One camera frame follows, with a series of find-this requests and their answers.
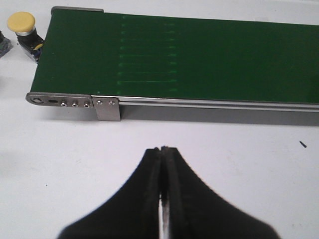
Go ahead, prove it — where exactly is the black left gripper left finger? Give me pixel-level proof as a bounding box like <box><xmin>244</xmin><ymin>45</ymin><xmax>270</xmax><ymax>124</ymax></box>
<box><xmin>58</xmin><ymin>148</ymin><xmax>161</xmax><ymax>239</ymax></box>

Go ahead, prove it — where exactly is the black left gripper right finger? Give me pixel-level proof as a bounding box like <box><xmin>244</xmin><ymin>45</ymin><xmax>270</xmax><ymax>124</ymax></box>
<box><xmin>161</xmin><ymin>147</ymin><xmax>279</xmax><ymax>239</ymax></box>

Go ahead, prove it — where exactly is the yellow mushroom push button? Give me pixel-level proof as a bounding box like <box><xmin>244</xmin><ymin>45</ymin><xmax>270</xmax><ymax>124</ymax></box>
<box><xmin>7</xmin><ymin>11</ymin><xmax>44</xmax><ymax>63</ymax></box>
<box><xmin>0</xmin><ymin>31</ymin><xmax>12</xmax><ymax>58</ymax></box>

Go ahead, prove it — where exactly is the green conveyor belt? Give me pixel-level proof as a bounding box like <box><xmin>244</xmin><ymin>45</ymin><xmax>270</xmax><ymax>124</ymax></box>
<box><xmin>30</xmin><ymin>8</ymin><xmax>319</xmax><ymax>105</ymax></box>

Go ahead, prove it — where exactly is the aluminium conveyor frame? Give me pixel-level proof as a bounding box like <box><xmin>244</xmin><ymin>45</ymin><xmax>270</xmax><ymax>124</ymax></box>
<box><xmin>25</xmin><ymin>6</ymin><xmax>319</xmax><ymax>122</ymax></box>

